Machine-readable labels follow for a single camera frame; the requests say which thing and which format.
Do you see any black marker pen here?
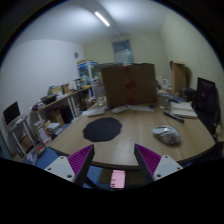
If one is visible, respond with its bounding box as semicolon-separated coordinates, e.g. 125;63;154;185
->
163;112;184;123

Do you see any blue white shelf cabinet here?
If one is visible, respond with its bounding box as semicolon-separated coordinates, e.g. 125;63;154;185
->
77;61;97;86

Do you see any ceiling fluorescent light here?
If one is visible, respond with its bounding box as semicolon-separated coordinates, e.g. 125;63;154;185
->
94;11;110;27

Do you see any white remote control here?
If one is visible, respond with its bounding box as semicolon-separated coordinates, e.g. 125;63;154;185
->
112;105;130;114

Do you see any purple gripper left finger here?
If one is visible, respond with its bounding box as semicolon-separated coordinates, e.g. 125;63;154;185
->
44;143;96;187

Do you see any grey computer mouse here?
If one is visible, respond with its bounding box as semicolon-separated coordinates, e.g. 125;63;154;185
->
152;125;181;145

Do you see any tall cardboard box by wall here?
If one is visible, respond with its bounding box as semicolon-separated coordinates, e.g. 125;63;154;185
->
170;61;187;93

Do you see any window with blind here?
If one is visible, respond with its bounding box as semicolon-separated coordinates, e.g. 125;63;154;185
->
112;40;134;63

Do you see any black laptop monitor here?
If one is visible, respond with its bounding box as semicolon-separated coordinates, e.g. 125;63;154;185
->
3;102;20;125

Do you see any white flat paper sheet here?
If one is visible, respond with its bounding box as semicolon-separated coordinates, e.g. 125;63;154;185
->
82;107;105;117

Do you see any wooden side desk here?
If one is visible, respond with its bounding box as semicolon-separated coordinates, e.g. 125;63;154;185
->
30;94;77;120

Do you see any stack of white papers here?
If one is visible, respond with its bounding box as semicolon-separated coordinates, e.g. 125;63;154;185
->
171;102;197;118

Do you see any large brown cardboard box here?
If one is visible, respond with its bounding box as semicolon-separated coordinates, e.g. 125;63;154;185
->
102;63;157;107

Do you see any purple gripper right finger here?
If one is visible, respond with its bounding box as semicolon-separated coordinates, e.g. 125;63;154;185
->
133;143;184;185

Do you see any white metal side cart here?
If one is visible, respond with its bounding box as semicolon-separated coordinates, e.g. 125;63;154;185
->
7;114;35;156

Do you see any black office chair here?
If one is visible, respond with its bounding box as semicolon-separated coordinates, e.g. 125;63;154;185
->
194;78;221;139

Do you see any pink paper note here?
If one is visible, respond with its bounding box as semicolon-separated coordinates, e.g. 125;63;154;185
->
110;170;126;189

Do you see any black round mouse pad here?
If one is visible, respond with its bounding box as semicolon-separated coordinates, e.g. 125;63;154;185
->
83;117;122;142

